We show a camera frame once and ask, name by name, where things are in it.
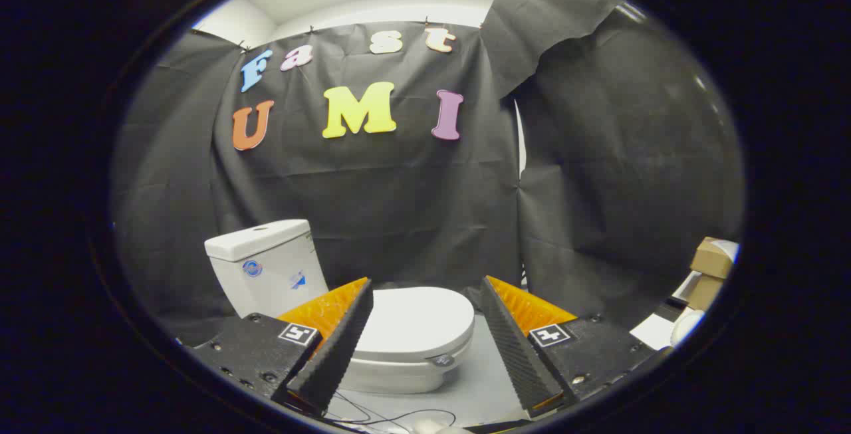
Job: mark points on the white paper sheet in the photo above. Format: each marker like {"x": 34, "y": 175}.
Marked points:
{"x": 655, "y": 333}

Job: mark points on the white toilet lid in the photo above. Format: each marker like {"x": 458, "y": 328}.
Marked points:
{"x": 412, "y": 321}

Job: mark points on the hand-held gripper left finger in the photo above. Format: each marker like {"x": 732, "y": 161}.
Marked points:
{"x": 332, "y": 361}

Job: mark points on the brown cardboard box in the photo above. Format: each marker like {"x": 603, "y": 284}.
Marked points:
{"x": 711, "y": 258}
{"x": 703, "y": 293}

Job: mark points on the white toilet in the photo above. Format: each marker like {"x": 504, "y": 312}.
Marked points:
{"x": 266, "y": 288}

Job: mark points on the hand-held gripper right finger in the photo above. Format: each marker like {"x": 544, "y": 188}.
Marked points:
{"x": 515, "y": 354}

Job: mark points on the black backdrop cloth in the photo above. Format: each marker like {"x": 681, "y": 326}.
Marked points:
{"x": 399, "y": 188}

